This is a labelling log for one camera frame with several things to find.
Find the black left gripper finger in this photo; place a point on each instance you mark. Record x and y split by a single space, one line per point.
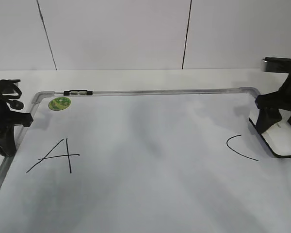
17 118
7 142

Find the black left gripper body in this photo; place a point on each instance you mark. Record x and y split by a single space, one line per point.
9 98

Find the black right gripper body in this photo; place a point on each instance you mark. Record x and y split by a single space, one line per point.
281 99

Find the white whiteboard eraser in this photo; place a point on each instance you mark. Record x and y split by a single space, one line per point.
278 137

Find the green round magnet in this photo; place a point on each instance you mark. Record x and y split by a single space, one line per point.
59 103

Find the black silver hanging clip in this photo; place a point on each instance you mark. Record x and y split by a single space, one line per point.
78 92

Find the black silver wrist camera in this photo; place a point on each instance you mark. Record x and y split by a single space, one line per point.
276 65

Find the white whiteboard with grey frame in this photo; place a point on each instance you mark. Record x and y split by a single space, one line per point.
175 161

